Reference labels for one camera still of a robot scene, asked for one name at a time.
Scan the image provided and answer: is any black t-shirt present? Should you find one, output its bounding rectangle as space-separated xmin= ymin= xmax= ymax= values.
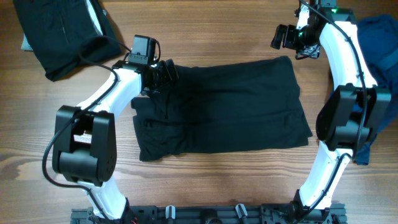
xmin=132 ymin=56 xmax=312 ymax=161

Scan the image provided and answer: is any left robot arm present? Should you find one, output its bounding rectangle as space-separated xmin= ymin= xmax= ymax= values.
xmin=42 ymin=35 xmax=178 ymax=223

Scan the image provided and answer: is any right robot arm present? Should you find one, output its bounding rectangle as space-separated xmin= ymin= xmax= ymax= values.
xmin=259 ymin=1 xmax=391 ymax=223

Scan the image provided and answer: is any blue garment pile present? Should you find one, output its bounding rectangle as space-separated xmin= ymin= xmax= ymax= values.
xmin=329 ymin=14 xmax=398 ymax=166

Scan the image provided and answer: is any folded black garment stack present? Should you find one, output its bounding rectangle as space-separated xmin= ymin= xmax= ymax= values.
xmin=13 ymin=0 xmax=121 ymax=82

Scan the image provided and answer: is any folded grey garment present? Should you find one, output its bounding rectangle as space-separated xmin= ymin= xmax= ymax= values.
xmin=21 ymin=35 xmax=33 ymax=52

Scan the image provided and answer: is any black mounting rail base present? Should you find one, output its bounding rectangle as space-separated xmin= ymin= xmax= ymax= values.
xmin=70 ymin=203 xmax=348 ymax=224

